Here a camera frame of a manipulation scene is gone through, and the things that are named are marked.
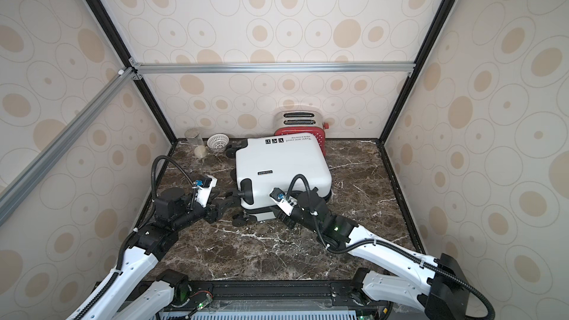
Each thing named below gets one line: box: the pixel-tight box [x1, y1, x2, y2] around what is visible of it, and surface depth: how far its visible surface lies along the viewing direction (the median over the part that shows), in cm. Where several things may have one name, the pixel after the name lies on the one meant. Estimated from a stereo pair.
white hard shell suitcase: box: [235, 132, 332, 222], surface depth 89 cm
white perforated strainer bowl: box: [206, 133, 230, 150], surface depth 119 cm
